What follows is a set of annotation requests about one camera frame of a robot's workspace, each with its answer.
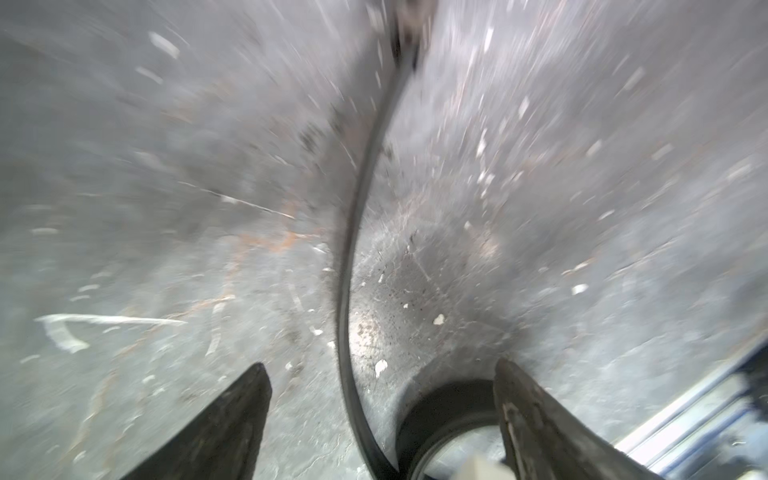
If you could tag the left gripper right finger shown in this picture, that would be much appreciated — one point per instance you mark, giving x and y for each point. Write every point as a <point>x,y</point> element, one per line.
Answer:
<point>544,440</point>

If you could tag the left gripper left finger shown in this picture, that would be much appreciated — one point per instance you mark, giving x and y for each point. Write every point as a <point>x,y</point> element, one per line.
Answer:
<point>223,441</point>

